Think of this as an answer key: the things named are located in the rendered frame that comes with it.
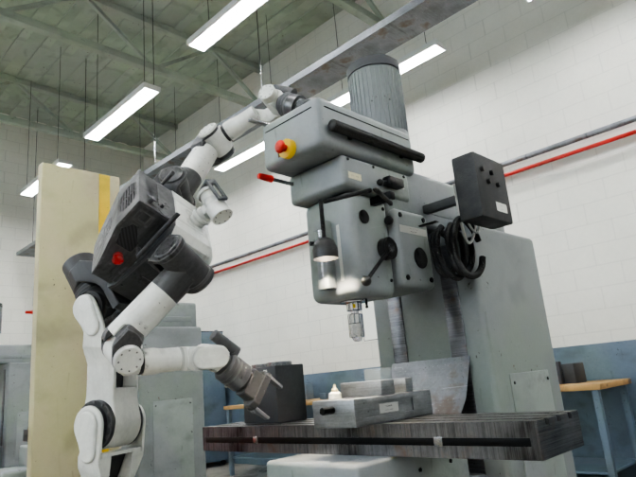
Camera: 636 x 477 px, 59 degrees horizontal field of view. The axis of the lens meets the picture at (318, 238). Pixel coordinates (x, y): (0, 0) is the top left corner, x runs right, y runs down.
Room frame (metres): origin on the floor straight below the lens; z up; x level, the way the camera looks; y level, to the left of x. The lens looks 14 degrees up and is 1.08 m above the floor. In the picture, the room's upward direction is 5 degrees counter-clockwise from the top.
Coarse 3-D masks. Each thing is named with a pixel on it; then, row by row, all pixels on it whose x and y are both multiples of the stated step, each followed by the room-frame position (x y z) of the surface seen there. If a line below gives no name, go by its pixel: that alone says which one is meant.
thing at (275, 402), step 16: (256, 368) 2.03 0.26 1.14; (272, 368) 1.95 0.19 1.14; (288, 368) 1.97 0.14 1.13; (288, 384) 1.97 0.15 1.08; (304, 384) 2.02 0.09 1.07; (272, 400) 1.96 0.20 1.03; (288, 400) 1.97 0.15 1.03; (304, 400) 2.01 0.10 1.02; (256, 416) 2.04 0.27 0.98; (272, 416) 1.97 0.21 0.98; (288, 416) 1.97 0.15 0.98; (304, 416) 2.01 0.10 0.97
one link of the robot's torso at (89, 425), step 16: (80, 416) 1.69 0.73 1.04; (96, 416) 1.68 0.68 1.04; (144, 416) 1.83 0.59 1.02; (80, 432) 1.69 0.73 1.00; (96, 432) 1.67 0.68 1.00; (144, 432) 1.83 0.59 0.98; (80, 448) 1.69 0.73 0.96; (96, 448) 1.68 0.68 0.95; (128, 448) 1.84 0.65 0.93; (80, 464) 1.70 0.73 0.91; (96, 464) 1.68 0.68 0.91; (112, 464) 1.77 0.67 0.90; (128, 464) 1.80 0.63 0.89
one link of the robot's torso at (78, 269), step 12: (72, 264) 1.77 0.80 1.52; (84, 264) 1.74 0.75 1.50; (72, 276) 1.76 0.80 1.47; (84, 276) 1.74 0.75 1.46; (96, 276) 1.71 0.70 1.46; (72, 288) 1.78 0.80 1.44; (108, 288) 1.69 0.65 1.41; (120, 300) 1.69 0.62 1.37; (120, 312) 1.73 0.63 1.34; (108, 324) 1.74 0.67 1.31
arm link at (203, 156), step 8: (208, 128) 1.85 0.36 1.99; (216, 128) 1.85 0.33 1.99; (200, 136) 1.85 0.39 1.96; (208, 136) 1.84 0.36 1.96; (192, 144) 1.87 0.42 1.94; (200, 144) 1.85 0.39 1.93; (208, 144) 1.86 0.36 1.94; (192, 152) 1.84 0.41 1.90; (200, 152) 1.83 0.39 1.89; (208, 152) 1.85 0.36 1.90; (216, 152) 1.88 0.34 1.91; (192, 160) 1.81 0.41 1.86; (200, 160) 1.82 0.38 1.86; (208, 160) 1.85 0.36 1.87; (216, 160) 1.90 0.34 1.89; (224, 160) 1.92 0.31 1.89; (192, 168) 1.80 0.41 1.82; (200, 168) 1.82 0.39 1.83; (208, 168) 1.86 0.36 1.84
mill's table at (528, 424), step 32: (416, 416) 1.69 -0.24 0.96; (448, 416) 1.57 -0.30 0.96; (480, 416) 1.48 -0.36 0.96; (512, 416) 1.40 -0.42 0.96; (544, 416) 1.32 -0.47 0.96; (576, 416) 1.41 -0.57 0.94; (224, 448) 2.02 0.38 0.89; (256, 448) 1.90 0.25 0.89; (288, 448) 1.80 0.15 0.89; (320, 448) 1.70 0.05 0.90; (352, 448) 1.62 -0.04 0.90; (384, 448) 1.54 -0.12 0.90; (416, 448) 1.47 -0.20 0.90; (448, 448) 1.41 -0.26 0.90; (480, 448) 1.35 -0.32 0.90; (512, 448) 1.30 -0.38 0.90; (544, 448) 1.26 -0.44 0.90; (576, 448) 1.39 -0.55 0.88
